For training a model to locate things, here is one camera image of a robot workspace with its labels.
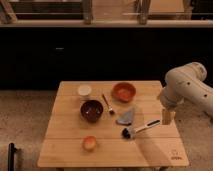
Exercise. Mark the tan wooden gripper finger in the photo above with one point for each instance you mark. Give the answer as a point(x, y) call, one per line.
point(167, 116)

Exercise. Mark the orange apple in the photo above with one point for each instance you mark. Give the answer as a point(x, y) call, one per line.
point(89, 143)

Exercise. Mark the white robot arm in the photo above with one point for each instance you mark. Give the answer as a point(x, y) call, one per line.
point(185, 82)

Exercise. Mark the white paper cup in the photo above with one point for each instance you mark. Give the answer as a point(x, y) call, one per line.
point(84, 91)

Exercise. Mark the grey blue cloth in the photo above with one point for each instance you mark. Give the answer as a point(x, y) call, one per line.
point(126, 118)

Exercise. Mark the black white dish brush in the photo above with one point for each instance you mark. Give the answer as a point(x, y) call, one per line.
point(130, 132)

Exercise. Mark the orange bowl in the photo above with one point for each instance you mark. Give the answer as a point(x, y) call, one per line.
point(123, 91)

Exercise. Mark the dark brown bowl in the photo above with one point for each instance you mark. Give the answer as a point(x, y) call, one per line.
point(91, 110)

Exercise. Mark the black post on floor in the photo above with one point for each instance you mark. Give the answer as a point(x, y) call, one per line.
point(11, 152)

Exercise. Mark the wooden shelf rail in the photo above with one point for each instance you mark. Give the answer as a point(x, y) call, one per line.
point(106, 13)

